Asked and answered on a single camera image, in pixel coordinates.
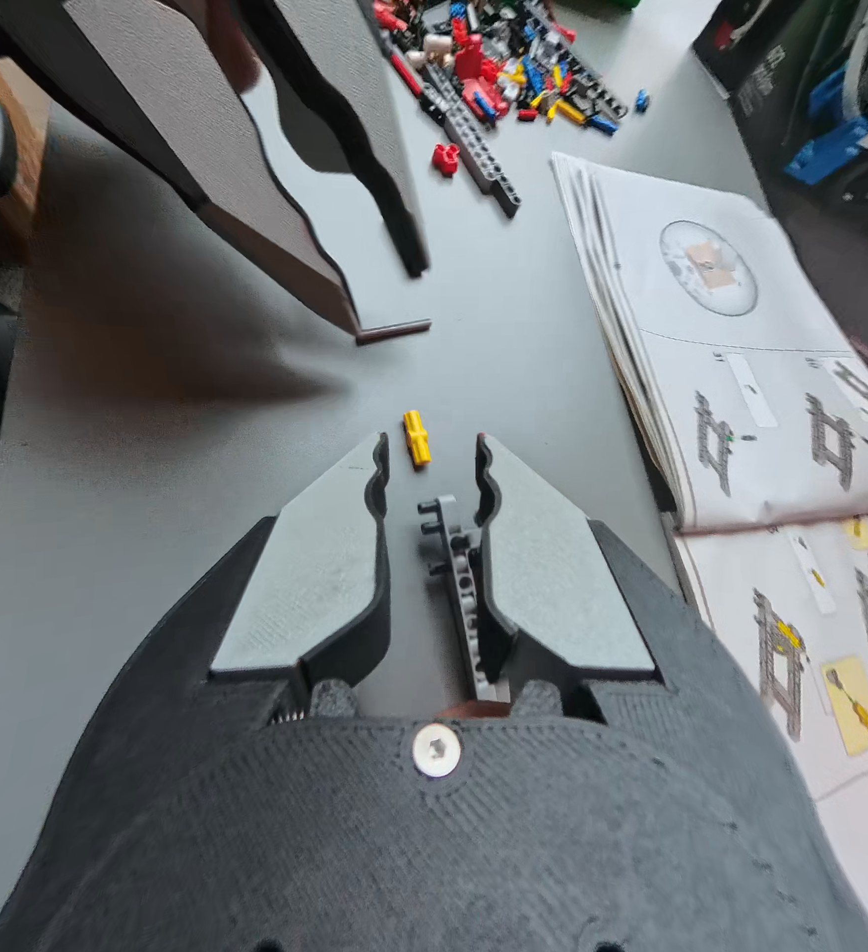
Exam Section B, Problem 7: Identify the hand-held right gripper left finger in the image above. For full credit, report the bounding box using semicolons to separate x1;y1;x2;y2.
209;431;394;689

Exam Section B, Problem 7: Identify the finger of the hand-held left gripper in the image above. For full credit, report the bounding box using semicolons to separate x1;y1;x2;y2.
0;0;364;339
237;0;433;280

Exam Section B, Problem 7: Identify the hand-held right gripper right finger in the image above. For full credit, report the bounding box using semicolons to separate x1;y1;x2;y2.
473;431;658;700

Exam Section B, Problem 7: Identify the grey lego frame assembly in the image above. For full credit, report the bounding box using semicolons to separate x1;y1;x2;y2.
417;494;513;704

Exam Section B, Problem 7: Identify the pile of lego pieces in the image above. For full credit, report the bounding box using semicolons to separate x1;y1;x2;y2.
371;0;632;138

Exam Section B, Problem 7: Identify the yellow lego axle pin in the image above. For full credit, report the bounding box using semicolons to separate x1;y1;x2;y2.
403;410;434;468

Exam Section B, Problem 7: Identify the dark brown axle rod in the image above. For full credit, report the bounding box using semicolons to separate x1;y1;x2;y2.
356;320;433;345

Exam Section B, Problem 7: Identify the long dark grey lego beam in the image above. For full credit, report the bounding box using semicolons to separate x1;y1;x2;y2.
419;82;522;219

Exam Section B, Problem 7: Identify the lego instruction booklet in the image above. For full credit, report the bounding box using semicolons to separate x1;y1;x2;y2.
551;151;868;952

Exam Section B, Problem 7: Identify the lego set box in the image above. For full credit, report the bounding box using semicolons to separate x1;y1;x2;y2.
693;0;868;257

